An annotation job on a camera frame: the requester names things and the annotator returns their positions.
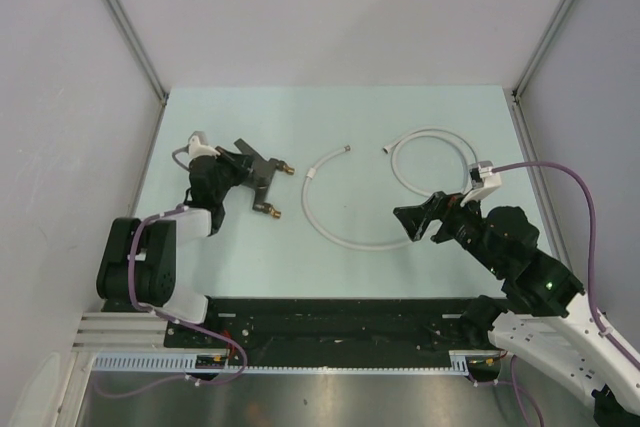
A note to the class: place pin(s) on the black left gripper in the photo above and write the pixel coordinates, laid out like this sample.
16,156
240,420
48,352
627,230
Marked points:
239,163

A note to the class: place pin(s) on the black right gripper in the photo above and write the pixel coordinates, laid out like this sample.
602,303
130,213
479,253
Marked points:
415,218

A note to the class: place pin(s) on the dark grey faucet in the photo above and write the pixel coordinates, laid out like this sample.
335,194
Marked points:
261,177

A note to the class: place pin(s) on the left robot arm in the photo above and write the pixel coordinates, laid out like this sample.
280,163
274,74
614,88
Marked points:
140,259

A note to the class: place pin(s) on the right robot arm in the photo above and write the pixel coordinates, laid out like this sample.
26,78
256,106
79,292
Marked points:
597,364

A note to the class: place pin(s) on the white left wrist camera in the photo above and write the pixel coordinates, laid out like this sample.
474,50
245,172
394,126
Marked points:
198,146

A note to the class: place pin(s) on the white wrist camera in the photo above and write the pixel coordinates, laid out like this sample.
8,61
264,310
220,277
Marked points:
198,146
484,181

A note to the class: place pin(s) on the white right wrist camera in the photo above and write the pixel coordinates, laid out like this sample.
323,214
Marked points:
484,181

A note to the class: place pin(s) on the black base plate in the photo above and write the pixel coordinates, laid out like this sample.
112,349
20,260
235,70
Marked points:
346,333

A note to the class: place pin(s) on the aluminium frame rail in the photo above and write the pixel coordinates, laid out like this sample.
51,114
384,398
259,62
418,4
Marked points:
120,330

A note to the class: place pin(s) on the white slotted cable duct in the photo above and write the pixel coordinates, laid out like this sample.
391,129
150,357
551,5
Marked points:
454,364

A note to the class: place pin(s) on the left aluminium corner post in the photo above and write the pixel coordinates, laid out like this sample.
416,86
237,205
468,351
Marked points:
133,42

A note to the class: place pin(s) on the aluminium corner post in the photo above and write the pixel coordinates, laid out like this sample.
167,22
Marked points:
552,29
133,42

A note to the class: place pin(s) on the right aluminium corner post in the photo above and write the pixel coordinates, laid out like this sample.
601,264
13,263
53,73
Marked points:
552,29

